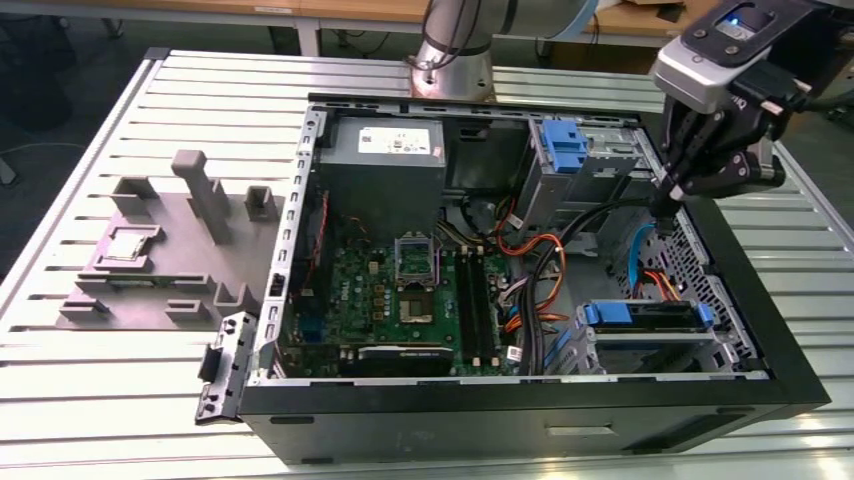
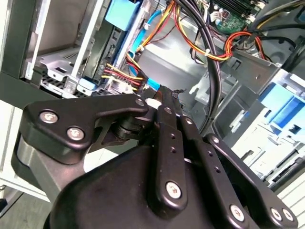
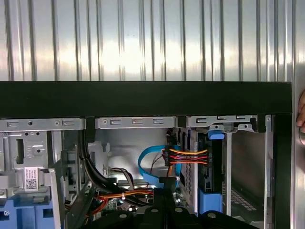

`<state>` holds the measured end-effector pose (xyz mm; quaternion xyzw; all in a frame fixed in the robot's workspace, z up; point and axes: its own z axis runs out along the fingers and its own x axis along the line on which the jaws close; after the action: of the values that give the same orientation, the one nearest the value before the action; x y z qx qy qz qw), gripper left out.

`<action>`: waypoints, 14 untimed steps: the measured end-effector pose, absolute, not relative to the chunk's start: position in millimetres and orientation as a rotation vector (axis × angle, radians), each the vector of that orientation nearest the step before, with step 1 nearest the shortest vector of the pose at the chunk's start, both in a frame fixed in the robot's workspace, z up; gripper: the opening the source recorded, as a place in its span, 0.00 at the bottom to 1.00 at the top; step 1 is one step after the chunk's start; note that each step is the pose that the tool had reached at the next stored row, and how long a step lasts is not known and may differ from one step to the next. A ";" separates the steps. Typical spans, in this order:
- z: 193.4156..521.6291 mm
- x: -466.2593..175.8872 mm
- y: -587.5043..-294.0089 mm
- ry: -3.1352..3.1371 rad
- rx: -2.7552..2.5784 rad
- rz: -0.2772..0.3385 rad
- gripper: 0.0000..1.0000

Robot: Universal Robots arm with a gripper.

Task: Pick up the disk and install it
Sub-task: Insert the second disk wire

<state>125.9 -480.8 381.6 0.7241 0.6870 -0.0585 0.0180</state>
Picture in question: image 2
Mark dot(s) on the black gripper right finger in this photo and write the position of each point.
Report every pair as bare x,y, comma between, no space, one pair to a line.
238,186

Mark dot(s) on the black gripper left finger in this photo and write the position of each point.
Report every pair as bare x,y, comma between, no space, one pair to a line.
76,112

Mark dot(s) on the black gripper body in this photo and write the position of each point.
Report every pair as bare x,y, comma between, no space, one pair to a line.
107,195

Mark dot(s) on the hard disk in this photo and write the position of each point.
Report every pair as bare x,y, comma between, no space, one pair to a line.
121,12

